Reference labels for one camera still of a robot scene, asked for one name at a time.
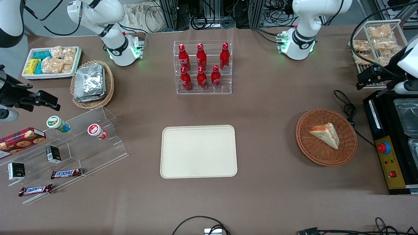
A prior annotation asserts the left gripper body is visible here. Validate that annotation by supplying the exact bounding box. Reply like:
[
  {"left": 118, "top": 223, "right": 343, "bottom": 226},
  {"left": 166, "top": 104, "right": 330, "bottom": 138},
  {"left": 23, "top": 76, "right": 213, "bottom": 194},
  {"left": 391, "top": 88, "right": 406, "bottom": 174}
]
[{"left": 388, "top": 42, "right": 418, "bottom": 80}]

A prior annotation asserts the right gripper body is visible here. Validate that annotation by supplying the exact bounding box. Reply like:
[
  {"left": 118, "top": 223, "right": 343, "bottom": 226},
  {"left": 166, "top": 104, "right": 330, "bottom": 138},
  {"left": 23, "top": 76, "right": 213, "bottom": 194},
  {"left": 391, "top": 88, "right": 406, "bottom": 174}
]
[{"left": 0, "top": 65, "right": 33, "bottom": 108}]

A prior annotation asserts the triangular sandwich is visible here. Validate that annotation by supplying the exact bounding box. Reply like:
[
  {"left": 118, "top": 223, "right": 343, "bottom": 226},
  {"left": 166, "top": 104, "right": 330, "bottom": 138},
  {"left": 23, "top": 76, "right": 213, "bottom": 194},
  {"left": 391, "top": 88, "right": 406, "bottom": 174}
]
[{"left": 309, "top": 122, "right": 340, "bottom": 150}]

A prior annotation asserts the white rectangular snack tray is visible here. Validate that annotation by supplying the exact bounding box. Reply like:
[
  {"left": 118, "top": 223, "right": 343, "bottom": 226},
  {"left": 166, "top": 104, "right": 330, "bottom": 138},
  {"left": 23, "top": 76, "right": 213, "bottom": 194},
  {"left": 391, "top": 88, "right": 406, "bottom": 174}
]
[{"left": 22, "top": 46, "right": 83, "bottom": 81}]

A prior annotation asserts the oval tan wicker basket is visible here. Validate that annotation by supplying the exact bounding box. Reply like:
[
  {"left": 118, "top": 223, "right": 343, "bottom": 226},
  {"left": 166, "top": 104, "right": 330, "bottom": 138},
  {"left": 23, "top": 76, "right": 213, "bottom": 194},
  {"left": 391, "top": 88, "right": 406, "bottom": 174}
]
[{"left": 70, "top": 60, "right": 115, "bottom": 110}]

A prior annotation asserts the round brown wicker basket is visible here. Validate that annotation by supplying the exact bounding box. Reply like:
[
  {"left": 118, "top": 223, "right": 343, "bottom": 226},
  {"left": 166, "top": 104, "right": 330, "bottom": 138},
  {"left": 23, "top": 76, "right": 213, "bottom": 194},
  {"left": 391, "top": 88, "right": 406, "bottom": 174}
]
[{"left": 295, "top": 108, "right": 358, "bottom": 167}]

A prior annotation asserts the cream plastic tray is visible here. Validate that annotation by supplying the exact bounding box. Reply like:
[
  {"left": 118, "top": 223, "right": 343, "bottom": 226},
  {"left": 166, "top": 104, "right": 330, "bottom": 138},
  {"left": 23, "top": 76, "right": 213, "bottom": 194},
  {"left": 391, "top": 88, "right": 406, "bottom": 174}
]
[{"left": 160, "top": 125, "right": 238, "bottom": 179}]

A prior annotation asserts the clear bag of pastry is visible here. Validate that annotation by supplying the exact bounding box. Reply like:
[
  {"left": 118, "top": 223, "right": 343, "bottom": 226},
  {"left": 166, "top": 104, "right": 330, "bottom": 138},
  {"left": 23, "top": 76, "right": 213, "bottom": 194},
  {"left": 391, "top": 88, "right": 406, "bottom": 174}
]
[
  {"left": 352, "top": 40, "right": 371, "bottom": 53},
  {"left": 367, "top": 24, "right": 393, "bottom": 39},
  {"left": 373, "top": 38, "right": 398, "bottom": 51},
  {"left": 354, "top": 53, "right": 376, "bottom": 66},
  {"left": 377, "top": 52, "right": 403, "bottom": 68}
]

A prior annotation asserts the green lid yogurt cup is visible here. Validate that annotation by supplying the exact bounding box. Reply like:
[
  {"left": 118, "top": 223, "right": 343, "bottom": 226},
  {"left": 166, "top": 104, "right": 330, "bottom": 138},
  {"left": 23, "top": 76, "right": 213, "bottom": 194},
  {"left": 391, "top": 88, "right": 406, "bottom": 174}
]
[{"left": 46, "top": 116, "right": 71, "bottom": 133}]

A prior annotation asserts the yellow snack packet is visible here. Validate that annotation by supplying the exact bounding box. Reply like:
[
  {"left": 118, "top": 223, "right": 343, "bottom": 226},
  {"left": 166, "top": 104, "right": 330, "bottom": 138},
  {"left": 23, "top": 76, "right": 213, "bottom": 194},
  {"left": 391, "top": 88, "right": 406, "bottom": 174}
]
[{"left": 25, "top": 59, "right": 41, "bottom": 75}]

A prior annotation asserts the red cookie box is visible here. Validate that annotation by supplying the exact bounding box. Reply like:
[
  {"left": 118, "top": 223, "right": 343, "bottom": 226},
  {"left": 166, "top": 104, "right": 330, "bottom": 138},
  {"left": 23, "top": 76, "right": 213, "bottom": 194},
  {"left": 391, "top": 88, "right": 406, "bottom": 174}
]
[{"left": 0, "top": 127, "right": 46, "bottom": 160}]

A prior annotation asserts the silver foil packet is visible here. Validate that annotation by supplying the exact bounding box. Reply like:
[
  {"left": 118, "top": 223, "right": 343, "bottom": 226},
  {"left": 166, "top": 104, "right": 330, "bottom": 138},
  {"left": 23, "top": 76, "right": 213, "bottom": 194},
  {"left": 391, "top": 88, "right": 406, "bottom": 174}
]
[
  {"left": 73, "top": 65, "right": 107, "bottom": 102},
  {"left": 74, "top": 64, "right": 104, "bottom": 98}
]

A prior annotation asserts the large clear plastic container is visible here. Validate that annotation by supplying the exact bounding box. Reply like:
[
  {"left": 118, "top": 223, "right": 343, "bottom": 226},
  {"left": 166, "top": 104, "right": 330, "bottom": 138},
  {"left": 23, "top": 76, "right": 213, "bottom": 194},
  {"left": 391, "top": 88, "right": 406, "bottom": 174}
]
[{"left": 394, "top": 99, "right": 418, "bottom": 137}]

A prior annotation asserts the small black box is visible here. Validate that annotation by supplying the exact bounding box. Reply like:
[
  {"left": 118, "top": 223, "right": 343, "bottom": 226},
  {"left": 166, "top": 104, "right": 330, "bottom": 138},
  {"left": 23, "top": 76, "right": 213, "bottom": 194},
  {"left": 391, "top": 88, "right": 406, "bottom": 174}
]
[
  {"left": 45, "top": 145, "right": 62, "bottom": 164},
  {"left": 8, "top": 162, "right": 26, "bottom": 181}
]

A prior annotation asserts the red lid yogurt cup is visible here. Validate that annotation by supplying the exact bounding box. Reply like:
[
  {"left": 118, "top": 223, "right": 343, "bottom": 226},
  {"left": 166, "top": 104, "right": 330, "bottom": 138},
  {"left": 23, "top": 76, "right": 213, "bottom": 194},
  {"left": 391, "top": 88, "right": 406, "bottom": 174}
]
[{"left": 87, "top": 123, "right": 108, "bottom": 140}]

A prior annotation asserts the clear acrylic stepped display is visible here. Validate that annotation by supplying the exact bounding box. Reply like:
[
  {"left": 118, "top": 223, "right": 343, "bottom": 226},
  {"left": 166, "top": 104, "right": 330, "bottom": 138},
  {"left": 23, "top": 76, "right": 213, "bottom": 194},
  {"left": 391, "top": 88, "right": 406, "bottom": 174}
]
[{"left": 0, "top": 106, "right": 129, "bottom": 205}]

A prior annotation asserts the brown snickers bar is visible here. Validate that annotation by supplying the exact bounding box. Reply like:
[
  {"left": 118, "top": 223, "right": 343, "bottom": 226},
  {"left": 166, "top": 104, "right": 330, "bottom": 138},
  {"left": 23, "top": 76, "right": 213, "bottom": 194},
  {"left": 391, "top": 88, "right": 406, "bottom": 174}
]
[
  {"left": 51, "top": 168, "right": 83, "bottom": 180},
  {"left": 19, "top": 184, "right": 53, "bottom": 197}
]

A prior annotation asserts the small clear plastic container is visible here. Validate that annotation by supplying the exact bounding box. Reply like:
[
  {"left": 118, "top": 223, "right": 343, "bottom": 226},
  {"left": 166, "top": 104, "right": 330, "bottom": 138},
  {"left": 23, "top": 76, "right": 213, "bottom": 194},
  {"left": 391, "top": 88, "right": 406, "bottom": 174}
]
[{"left": 408, "top": 137, "right": 418, "bottom": 160}]

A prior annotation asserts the black machine with yellow panel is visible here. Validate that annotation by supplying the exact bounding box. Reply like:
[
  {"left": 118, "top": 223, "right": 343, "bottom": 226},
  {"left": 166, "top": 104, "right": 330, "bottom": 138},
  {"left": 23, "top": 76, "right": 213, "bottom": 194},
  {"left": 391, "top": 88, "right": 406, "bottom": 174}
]
[{"left": 362, "top": 89, "right": 418, "bottom": 195}]

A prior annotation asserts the beige canvas bag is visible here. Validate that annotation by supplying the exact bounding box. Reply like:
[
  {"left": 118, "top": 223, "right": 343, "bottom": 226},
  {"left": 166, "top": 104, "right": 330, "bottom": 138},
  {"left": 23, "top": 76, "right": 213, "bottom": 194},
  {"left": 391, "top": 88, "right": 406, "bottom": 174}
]
[{"left": 122, "top": 3, "right": 170, "bottom": 33}]

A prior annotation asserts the red cola bottle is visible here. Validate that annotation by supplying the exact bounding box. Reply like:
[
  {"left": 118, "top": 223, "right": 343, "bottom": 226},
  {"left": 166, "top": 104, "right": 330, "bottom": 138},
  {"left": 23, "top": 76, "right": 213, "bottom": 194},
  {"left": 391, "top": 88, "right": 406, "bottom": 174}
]
[
  {"left": 197, "top": 66, "right": 208, "bottom": 91},
  {"left": 180, "top": 67, "right": 192, "bottom": 91},
  {"left": 219, "top": 42, "right": 230, "bottom": 71},
  {"left": 178, "top": 44, "right": 191, "bottom": 71},
  {"left": 196, "top": 43, "right": 207, "bottom": 71},
  {"left": 211, "top": 65, "right": 221, "bottom": 90}
]

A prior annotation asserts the clear acrylic bottle rack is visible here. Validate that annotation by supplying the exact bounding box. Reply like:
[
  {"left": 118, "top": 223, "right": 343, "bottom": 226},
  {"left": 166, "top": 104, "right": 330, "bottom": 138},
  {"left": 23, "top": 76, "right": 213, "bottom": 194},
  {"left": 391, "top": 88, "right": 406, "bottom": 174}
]
[{"left": 173, "top": 40, "right": 233, "bottom": 95}]

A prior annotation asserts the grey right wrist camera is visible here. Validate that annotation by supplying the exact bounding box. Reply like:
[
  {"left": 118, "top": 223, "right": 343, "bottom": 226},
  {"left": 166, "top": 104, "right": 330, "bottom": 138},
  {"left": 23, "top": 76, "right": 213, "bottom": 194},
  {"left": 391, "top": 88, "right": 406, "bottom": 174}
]
[{"left": 0, "top": 109, "right": 19, "bottom": 122}]

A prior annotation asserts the black knotted table cable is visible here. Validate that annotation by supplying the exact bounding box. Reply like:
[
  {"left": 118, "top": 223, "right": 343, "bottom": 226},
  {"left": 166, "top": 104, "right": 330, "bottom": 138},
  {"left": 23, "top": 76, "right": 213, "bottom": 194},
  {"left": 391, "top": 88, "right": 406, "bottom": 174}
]
[{"left": 333, "top": 90, "right": 376, "bottom": 147}]

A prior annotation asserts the white wire rack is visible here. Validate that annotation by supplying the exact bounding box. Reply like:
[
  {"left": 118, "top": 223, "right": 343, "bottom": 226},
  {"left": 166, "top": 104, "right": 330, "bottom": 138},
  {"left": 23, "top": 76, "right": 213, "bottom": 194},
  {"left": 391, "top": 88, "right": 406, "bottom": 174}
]
[{"left": 348, "top": 19, "right": 418, "bottom": 89}]

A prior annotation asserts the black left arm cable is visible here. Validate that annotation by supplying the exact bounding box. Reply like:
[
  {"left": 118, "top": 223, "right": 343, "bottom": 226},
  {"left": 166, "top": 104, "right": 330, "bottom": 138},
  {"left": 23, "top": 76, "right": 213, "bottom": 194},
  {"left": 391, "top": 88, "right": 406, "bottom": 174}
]
[{"left": 350, "top": 3, "right": 418, "bottom": 77}]

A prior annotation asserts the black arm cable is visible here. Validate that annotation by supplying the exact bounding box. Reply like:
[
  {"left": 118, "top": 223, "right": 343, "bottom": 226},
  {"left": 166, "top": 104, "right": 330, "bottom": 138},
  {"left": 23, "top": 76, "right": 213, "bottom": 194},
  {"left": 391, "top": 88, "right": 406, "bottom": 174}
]
[
  {"left": 24, "top": 0, "right": 83, "bottom": 37},
  {"left": 350, "top": 3, "right": 418, "bottom": 77}
]

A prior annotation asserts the aluminium frame profile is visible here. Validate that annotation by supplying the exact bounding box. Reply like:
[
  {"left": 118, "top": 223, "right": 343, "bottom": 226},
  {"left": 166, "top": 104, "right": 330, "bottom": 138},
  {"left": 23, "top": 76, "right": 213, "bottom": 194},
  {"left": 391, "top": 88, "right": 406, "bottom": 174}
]
[
  {"left": 376, "top": 0, "right": 418, "bottom": 24},
  {"left": 162, "top": 0, "right": 179, "bottom": 32},
  {"left": 248, "top": 0, "right": 264, "bottom": 28}
]

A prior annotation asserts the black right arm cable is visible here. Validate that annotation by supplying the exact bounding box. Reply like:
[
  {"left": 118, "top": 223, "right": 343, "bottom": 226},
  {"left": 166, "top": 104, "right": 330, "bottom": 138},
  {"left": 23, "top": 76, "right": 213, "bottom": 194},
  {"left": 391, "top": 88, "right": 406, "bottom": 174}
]
[{"left": 24, "top": 0, "right": 83, "bottom": 37}]

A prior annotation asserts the black cable with plug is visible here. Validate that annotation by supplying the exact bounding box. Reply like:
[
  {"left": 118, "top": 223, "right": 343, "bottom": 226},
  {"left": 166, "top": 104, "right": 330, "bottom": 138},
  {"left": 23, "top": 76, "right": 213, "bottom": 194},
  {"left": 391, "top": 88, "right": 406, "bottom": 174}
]
[{"left": 297, "top": 217, "right": 418, "bottom": 235}]

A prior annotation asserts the black coiled cable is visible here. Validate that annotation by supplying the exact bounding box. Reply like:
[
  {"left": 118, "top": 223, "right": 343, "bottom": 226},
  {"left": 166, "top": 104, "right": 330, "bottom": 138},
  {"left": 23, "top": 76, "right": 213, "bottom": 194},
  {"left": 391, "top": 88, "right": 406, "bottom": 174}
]
[{"left": 191, "top": 14, "right": 217, "bottom": 30}]

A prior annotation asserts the black arched cable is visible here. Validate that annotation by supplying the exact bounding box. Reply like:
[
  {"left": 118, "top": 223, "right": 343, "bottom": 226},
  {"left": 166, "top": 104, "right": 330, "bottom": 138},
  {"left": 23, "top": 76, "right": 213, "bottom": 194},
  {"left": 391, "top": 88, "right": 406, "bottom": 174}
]
[{"left": 172, "top": 215, "right": 231, "bottom": 235}]

